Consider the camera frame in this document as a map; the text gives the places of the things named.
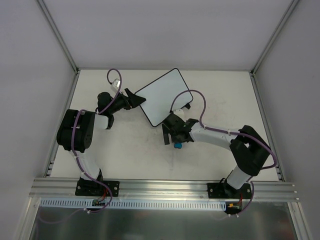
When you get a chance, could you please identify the white slotted cable duct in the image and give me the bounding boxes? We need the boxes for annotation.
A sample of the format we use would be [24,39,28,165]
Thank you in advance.
[39,197,227,211]

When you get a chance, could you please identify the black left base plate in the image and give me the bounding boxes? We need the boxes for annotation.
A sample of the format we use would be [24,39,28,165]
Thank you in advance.
[75,178,120,197]

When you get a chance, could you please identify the right aluminium frame post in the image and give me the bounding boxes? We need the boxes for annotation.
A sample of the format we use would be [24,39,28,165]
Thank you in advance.
[250,0,301,76]

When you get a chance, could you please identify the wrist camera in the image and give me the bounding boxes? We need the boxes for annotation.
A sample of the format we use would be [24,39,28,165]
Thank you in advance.
[172,109,185,119]
[111,78,121,92]

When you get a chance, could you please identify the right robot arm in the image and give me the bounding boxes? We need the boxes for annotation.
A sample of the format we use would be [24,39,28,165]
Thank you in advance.
[162,112,272,199]

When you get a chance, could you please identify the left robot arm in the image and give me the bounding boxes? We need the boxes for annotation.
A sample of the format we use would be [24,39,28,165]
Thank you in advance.
[56,88,146,195]

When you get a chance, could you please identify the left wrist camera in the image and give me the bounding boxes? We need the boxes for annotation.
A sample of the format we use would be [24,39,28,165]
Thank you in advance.
[111,78,121,92]

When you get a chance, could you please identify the blue whiteboard eraser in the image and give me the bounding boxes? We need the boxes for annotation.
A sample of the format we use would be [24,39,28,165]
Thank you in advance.
[173,142,183,149]

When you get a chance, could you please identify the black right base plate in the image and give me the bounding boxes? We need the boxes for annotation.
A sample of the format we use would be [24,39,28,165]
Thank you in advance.
[206,182,252,200]

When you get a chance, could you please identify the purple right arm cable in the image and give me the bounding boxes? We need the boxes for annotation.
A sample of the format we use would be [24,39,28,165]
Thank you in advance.
[169,89,277,218]

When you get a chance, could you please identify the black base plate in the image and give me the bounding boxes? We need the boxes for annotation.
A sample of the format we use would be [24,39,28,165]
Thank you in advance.
[206,182,252,200]
[75,178,120,197]

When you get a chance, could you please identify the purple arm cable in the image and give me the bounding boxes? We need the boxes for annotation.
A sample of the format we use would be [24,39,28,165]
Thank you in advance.
[38,68,123,224]
[169,89,277,218]

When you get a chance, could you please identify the left aluminium frame post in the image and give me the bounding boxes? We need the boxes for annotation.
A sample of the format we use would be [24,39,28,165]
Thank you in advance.
[35,0,79,74]

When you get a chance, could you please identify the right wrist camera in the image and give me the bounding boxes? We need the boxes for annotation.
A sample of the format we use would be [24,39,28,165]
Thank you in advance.
[172,109,185,119]

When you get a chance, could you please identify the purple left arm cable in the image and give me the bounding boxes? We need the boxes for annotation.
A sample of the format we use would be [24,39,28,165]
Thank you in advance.
[38,68,123,224]

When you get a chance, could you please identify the white whiteboard black frame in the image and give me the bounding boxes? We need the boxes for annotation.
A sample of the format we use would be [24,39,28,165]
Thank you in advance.
[135,68,194,127]

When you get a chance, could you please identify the aluminium frame post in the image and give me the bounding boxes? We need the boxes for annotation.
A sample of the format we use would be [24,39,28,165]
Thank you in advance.
[35,0,79,74]
[250,0,301,76]

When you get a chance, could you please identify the aluminium front rail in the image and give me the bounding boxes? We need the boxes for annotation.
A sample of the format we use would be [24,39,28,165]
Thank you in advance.
[28,177,301,202]

